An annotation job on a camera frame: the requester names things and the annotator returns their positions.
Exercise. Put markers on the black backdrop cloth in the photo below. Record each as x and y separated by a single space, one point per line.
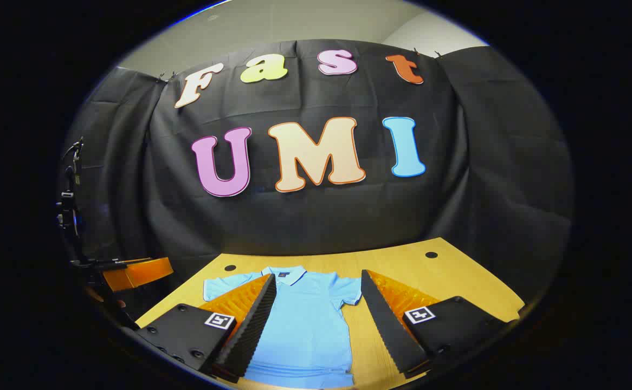
316 216

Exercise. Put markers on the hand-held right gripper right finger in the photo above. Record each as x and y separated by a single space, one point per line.
384 325

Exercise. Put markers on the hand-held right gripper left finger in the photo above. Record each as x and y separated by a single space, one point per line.
253 330

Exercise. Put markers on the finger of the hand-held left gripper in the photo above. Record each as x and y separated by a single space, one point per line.
142 272

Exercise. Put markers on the light blue polo T-shirt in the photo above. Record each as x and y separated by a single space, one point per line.
308 319

